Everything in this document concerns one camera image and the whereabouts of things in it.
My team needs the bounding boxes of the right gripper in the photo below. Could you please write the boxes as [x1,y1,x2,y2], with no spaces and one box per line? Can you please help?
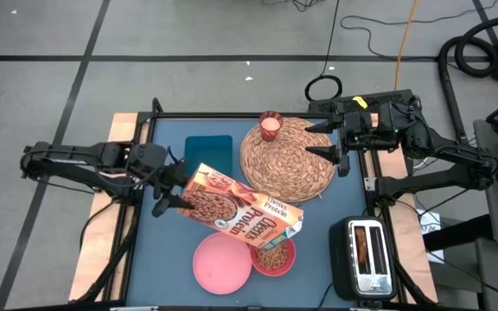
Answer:
[303,102,380,178]

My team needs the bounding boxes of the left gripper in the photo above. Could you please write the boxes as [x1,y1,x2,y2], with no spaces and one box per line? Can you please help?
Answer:
[151,159,196,218]

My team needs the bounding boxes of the orange Cheerios cereal box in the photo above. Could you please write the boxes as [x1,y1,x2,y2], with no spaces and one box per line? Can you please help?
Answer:
[177,162,305,251]

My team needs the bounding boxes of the pink plate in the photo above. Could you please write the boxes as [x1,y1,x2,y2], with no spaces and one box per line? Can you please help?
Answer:
[192,232,253,295]

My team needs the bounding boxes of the red bowl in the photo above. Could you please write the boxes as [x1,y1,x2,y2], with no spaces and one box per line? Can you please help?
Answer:
[249,237,297,277]

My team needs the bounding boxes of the bagel half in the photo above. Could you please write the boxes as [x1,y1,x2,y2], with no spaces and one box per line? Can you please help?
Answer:
[354,226,369,267]

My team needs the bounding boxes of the round woven placemat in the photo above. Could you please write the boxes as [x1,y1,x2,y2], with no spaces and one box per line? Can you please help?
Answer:
[239,116,337,204]

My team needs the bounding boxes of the copper faceted cup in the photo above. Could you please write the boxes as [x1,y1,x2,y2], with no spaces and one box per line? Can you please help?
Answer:
[259,111,284,143]

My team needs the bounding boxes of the blue plastic bin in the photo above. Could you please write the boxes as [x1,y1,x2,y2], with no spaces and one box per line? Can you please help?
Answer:
[183,134,234,178]

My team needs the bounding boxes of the wooden table side board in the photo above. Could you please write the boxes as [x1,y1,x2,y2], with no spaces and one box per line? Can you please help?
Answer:
[363,112,439,303]
[67,112,142,302]

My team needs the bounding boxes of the cereal heap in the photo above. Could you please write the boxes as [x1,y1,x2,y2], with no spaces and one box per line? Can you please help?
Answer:
[255,244,291,271]

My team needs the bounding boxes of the black and chrome toaster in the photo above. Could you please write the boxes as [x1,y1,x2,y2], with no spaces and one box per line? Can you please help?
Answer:
[329,215,398,302]

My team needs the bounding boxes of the white paper sheet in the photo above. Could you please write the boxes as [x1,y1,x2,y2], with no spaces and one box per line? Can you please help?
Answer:
[415,209,444,264]

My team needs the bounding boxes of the black looped cable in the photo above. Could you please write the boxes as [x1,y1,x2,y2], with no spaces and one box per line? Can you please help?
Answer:
[303,0,343,103]

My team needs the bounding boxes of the black aluminium table frame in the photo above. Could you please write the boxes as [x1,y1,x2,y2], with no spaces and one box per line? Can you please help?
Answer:
[75,98,427,311]

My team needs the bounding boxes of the yellow cable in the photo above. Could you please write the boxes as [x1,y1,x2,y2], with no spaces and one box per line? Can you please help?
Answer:
[394,0,418,91]

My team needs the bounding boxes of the black vacuum hose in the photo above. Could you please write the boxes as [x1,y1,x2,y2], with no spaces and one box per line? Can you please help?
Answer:
[437,16,498,168]

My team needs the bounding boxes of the black toaster cord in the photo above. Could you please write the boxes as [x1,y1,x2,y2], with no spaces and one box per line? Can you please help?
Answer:
[317,282,335,311]

